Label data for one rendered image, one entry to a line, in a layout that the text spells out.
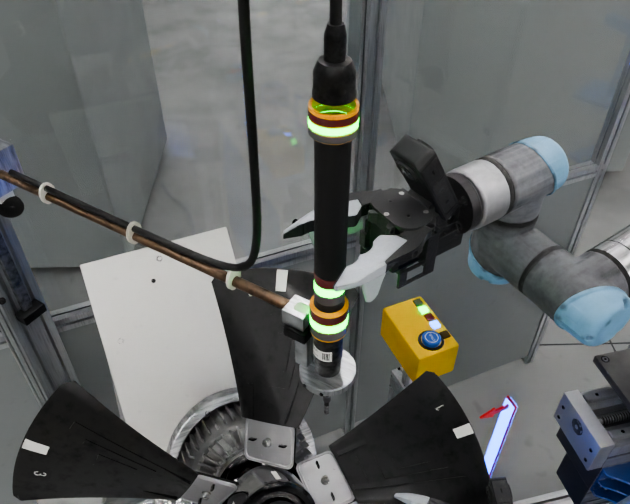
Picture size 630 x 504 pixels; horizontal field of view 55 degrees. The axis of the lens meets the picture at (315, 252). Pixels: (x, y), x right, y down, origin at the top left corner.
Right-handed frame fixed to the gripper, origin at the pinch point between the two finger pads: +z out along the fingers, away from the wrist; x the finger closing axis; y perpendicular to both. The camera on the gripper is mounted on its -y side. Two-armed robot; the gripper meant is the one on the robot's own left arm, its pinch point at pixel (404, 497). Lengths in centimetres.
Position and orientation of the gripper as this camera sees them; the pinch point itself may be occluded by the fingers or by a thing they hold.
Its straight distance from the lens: 99.4
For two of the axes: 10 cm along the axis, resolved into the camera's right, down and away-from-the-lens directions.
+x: 0.6, 6.9, 7.2
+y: -4.9, 6.5, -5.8
